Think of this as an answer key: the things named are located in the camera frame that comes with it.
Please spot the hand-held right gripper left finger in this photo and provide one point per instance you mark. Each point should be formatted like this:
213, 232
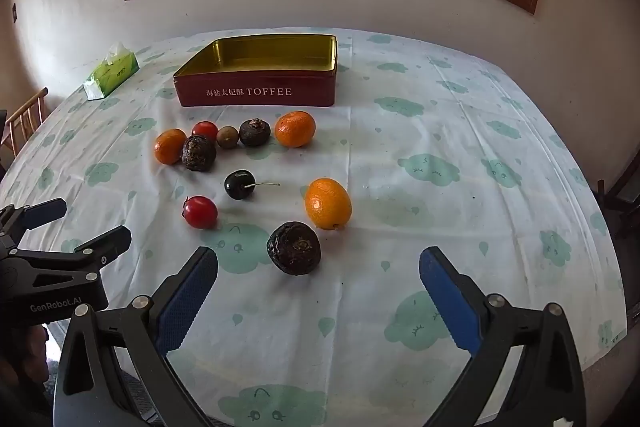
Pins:
187, 302

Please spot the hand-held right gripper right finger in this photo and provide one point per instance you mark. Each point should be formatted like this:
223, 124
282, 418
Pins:
450, 302

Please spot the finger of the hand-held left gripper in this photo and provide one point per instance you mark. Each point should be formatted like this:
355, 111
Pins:
107, 242
45, 212

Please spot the red cherry tomato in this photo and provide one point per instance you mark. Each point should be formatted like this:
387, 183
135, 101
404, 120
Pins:
205, 130
200, 212

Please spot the small round orange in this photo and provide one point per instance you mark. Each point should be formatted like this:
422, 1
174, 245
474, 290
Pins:
170, 147

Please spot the dark brown water chestnut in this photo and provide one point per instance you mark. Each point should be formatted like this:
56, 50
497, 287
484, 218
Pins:
294, 248
254, 133

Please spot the dark wrinkled passion fruit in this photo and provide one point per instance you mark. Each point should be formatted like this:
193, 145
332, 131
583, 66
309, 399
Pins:
198, 153

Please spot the black cherry with stem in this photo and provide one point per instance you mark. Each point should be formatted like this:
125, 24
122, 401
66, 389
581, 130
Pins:
238, 185

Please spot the oval orange kumquat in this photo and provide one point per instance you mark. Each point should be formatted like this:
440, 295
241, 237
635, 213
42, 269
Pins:
328, 204

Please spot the large orange tangerine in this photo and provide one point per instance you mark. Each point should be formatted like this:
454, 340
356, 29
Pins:
295, 129

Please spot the red tin box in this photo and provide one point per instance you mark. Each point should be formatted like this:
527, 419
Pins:
260, 93

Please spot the person's left hand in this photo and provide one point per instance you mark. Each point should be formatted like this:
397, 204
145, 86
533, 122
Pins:
20, 369

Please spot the wooden chair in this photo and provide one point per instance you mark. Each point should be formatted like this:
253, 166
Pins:
27, 114

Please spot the green tissue pack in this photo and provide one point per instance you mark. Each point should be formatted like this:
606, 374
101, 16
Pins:
110, 74

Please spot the brown kiwi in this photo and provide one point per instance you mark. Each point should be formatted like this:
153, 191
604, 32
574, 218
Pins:
228, 138

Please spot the dark wooden furniture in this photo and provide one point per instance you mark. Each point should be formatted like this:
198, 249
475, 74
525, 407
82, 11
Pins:
622, 204

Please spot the dark wall switch plate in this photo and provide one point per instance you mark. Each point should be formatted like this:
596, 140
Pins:
15, 13

